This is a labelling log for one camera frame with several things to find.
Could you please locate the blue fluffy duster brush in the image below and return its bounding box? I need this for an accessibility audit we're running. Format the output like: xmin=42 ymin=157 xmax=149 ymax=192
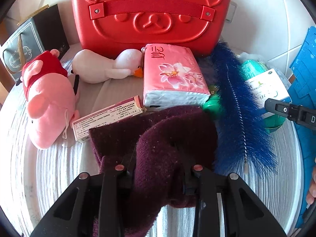
xmin=197 ymin=41 xmax=277 ymax=176

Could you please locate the teal green soft pack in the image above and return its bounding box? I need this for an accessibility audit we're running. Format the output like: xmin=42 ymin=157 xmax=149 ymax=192
xmin=239 ymin=59 xmax=287 ymax=135

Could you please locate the small pink floral tissue pack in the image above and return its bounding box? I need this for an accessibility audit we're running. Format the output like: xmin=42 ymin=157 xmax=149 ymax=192
xmin=143 ymin=44 xmax=211 ymax=109

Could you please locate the white duck plush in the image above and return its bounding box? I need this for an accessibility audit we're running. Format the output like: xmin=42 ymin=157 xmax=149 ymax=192
xmin=71 ymin=49 xmax=144 ymax=84

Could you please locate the pink white medicine box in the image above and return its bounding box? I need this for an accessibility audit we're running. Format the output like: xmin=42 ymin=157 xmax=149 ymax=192
xmin=71 ymin=96 xmax=144 ymax=144

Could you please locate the pink pig plush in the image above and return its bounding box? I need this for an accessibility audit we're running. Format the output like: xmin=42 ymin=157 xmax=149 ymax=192
xmin=21 ymin=49 xmax=81 ymax=150

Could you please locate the white wall socket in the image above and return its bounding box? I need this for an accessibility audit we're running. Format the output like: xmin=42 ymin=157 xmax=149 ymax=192
xmin=225 ymin=2 xmax=237 ymax=24

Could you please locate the person's right hand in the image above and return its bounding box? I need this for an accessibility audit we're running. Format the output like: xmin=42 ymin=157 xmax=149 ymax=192
xmin=306 ymin=164 xmax=316 ymax=205

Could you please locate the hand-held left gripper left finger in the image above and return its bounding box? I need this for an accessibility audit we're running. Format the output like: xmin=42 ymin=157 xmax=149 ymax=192
xmin=30 ymin=164 xmax=135 ymax=237

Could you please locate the maroon knitted cloth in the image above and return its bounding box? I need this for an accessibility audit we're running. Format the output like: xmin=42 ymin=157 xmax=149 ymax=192
xmin=88 ymin=105 xmax=218 ymax=237

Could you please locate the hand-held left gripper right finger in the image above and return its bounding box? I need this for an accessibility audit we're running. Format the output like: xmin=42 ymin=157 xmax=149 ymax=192
xmin=183 ymin=164 xmax=287 ymax=237

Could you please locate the blue plastic crate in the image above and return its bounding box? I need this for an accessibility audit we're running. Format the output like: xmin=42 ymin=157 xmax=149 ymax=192
xmin=289 ymin=26 xmax=316 ymax=229

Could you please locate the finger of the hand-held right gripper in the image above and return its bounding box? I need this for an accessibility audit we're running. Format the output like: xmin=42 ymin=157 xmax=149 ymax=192
xmin=264 ymin=98 xmax=300 ymax=123

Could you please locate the green plastic bottle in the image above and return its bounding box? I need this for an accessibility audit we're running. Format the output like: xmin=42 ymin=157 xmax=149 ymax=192
xmin=202 ymin=85 xmax=226 ymax=116

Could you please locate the black gift box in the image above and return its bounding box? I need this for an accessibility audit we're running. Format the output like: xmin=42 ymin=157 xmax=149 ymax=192
xmin=0 ymin=4 xmax=71 ymax=82

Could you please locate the red bear-embossed suitcase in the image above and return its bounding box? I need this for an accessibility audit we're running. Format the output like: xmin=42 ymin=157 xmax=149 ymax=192
xmin=70 ymin=0 xmax=234 ymax=58

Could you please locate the white blue medicine box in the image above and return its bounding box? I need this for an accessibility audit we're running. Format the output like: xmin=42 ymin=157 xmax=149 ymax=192
xmin=243 ymin=68 xmax=292 ymax=119

